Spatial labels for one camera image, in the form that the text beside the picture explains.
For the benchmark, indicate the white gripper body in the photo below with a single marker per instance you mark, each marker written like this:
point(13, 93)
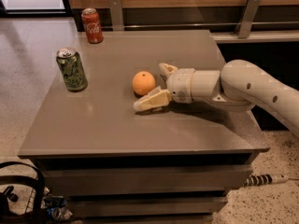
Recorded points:
point(179, 85)

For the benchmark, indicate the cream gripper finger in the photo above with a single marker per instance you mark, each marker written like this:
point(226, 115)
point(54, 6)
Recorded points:
point(167, 70)
point(154, 99)

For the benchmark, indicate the orange fruit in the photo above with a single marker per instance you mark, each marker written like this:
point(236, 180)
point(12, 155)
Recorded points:
point(143, 82)

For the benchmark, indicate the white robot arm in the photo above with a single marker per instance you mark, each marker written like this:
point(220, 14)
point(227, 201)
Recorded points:
point(238, 86)

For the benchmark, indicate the red cola can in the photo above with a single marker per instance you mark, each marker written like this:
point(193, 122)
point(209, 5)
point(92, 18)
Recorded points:
point(92, 25)

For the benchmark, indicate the green soda can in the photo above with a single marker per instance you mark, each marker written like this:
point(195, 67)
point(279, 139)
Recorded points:
point(71, 69)

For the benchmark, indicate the white power strip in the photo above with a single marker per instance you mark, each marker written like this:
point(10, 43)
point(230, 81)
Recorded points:
point(267, 179)

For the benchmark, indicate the crushed can in basket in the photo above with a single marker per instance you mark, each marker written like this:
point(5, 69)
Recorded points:
point(56, 207)

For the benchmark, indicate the left metal bracket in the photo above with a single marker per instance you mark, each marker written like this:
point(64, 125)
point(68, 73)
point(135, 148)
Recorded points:
point(116, 15)

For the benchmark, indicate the metal bracket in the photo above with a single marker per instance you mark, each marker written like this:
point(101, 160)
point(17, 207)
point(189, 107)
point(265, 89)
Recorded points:
point(116, 15)
point(243, 28)

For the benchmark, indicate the right metal bracket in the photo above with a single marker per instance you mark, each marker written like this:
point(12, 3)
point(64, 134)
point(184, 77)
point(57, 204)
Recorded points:
point(243, 28)

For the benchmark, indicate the metal rail bar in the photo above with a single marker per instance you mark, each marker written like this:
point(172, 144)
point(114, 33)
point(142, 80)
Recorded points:
point(277, 25)

